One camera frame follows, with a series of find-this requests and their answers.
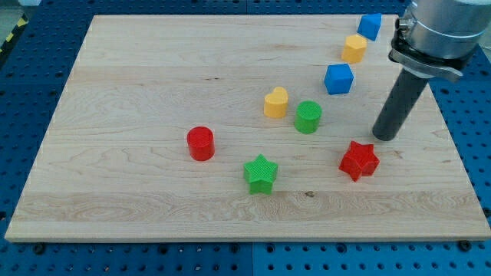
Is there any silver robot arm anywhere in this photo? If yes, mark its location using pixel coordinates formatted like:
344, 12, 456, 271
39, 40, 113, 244
389, 0, 490, 82

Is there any blue cube block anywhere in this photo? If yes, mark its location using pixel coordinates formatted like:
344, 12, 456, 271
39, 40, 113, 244
324, 64, 354, 95

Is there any green star block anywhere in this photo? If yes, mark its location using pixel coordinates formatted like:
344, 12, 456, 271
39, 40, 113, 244
243, 154, 278, 195

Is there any red cylinder block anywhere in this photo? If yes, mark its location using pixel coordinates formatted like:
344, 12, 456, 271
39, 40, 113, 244
186, 126, 215, 161

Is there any yellow heart block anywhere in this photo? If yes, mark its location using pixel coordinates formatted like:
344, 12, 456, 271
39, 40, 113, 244
263, 87, 288, 119

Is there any green cylinder block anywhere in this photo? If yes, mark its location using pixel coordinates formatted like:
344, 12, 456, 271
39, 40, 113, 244
294, 100, 322, 134

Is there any light wooden board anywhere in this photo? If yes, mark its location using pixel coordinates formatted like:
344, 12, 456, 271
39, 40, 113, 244
5, 15, 490, 243

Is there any red star block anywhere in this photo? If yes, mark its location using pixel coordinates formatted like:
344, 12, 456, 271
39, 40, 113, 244
338, 140, 380, 182

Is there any yellow hexagon block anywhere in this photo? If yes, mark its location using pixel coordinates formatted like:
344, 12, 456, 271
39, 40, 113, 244
341, 34, 367, 64

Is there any blue triangular prism block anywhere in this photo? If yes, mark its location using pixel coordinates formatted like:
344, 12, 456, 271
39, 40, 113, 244
357, 13, 382, 41

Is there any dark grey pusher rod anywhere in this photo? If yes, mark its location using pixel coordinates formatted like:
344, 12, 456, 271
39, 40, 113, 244
372, 69, 428, 141

